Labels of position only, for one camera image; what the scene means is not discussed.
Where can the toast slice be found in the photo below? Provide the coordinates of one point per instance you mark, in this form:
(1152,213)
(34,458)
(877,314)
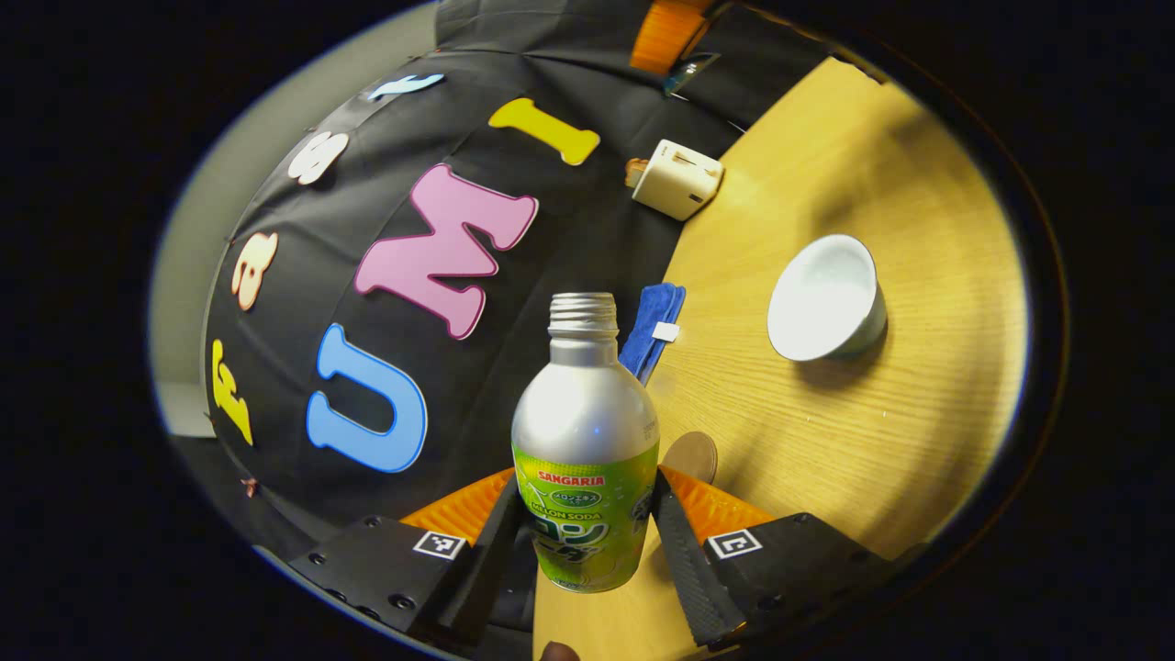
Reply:
(635,172)

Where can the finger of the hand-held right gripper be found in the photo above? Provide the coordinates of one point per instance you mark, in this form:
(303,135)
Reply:
(665,32)

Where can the round brown coaster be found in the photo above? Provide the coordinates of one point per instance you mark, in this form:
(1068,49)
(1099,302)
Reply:
(693,456)

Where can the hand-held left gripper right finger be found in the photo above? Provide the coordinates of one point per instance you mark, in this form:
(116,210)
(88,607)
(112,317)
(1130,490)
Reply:
(684,560)

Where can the copper cloth clip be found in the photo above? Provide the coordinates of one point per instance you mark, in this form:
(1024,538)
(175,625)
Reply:
(249,487)

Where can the white teacup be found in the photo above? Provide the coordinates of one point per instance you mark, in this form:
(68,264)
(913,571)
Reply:
(822,298)

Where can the white toaster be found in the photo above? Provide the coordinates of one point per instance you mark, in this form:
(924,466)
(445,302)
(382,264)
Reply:
(677,179)

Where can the blue folded towel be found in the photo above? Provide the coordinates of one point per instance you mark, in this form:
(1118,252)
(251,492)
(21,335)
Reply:
(650,326)

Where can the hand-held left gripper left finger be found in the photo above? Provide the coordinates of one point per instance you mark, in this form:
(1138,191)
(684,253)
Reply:
(395,569)

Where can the silver green label water bottle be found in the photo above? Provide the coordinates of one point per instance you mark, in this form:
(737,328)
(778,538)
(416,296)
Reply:
(585,422)

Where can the black backdrop cloth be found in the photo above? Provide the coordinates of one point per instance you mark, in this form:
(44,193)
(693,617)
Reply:
(303,275)

